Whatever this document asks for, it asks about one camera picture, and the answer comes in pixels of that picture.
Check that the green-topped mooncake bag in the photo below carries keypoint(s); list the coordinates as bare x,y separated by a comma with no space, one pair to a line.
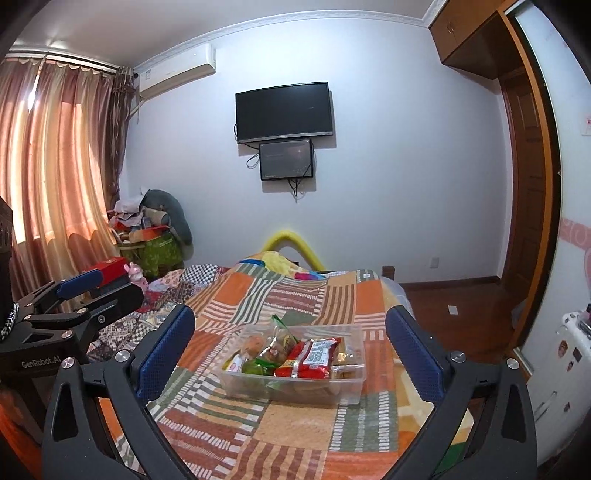
278,344

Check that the green box clutter pile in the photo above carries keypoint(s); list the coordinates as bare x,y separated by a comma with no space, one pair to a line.
151,231

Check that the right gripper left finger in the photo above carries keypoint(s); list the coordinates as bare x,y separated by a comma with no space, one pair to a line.
77,443

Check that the pink orange curtain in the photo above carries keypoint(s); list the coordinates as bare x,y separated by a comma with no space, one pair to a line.
63,133

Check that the green wrapped cake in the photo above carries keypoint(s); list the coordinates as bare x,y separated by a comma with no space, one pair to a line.
258,367

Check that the yellow foil snack packet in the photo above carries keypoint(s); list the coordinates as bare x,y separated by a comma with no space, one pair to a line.
234,364

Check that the small wall monitor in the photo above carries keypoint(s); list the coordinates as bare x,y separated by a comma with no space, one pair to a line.
286,160

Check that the red gift box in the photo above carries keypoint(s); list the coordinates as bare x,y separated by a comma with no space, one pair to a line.
108,272

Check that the white sticker cabinet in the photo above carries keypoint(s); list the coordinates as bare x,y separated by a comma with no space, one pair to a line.
557,350

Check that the red instant noodle packet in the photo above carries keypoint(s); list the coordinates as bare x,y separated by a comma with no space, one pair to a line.
310,360

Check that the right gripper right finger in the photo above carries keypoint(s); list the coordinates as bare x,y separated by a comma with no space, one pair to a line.
482,424

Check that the clear plastic storage bin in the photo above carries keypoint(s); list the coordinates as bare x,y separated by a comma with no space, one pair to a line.
344,387

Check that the black wall television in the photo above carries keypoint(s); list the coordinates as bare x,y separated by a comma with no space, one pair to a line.
281,112

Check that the patchwork orange green blanket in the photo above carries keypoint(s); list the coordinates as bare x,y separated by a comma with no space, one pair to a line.
222,437

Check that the clear bag orange cookies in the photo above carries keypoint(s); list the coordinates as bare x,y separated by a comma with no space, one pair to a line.
252,346

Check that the brown wooden wardrobe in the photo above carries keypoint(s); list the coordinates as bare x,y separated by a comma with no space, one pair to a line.
484,39

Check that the pink plush toy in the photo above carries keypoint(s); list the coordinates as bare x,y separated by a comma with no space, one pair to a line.
135,275

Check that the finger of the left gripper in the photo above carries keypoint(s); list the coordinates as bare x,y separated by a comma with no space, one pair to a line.
48,321
78,283

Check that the white air conditioner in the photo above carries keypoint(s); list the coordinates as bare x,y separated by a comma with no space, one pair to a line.
192,64

